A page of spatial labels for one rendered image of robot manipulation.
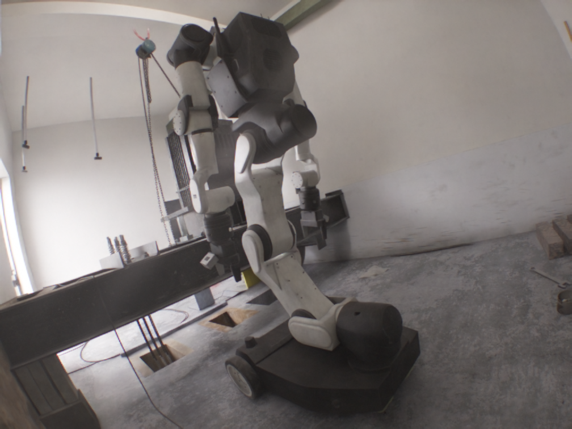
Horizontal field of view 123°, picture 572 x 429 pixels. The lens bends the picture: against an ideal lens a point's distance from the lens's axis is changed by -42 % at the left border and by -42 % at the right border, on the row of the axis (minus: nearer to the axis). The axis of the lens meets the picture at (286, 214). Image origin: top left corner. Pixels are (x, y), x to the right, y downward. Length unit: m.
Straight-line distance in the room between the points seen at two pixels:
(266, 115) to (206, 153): 0.21
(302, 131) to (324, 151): 1.91
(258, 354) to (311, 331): 0.28
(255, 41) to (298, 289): 0.84
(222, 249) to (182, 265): 0.67
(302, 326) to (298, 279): 0.18
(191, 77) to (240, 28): 0.23
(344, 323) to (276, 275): 0.31
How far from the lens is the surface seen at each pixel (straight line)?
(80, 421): 1.45
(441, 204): 2.28
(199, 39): 0.91
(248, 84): 0.86
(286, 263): 0.98
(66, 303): 1.34
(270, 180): 0.94
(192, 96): 0.83
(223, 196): 0.81
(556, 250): 1.79
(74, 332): 1.36
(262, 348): 1.10
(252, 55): 0.87
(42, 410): 1.46
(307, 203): 1.07
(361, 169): 2.49
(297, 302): 0.95
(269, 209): 0.93
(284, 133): 0.78
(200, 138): 0.80
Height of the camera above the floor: 0.72
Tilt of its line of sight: 2 degrees down
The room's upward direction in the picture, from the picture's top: 17 degrees counter-clockwise
